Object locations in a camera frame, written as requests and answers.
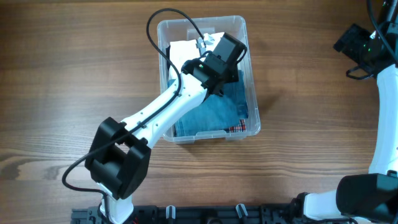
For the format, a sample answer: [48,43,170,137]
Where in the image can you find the blue denim jeans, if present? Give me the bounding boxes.
[174,70,248,137]

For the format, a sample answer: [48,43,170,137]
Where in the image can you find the red navy plaid cloth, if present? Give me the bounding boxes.
[228,119,246,133]

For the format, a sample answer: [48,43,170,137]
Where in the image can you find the white printed shirt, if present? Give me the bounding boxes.
[169,32,224,72]

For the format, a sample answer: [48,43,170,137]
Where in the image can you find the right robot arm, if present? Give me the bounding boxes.
[289,24,397,223]

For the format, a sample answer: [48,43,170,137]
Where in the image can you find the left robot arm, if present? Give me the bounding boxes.
[85,33,247,223]

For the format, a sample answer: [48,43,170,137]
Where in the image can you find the clear plastic storage container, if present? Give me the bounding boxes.
[157,16,261,144]

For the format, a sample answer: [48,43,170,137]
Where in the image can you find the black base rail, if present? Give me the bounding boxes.
[70,203,346,224]

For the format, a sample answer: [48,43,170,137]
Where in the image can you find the right black cable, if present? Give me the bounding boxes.
[345,0,398,81]

